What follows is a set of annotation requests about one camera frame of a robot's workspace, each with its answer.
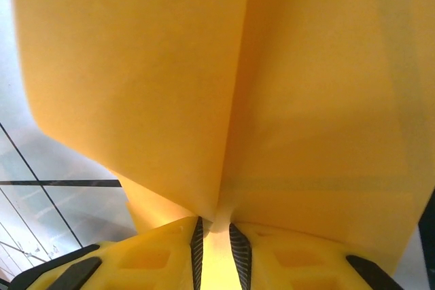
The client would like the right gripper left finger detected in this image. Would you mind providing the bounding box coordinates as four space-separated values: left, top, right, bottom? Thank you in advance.
10 217 205 290

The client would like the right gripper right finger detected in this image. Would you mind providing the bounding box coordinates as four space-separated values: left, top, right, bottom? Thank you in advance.
229 221 407 290

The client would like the yellow-orange cloth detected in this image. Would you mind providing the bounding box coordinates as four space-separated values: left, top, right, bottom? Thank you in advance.
7 0 435 290

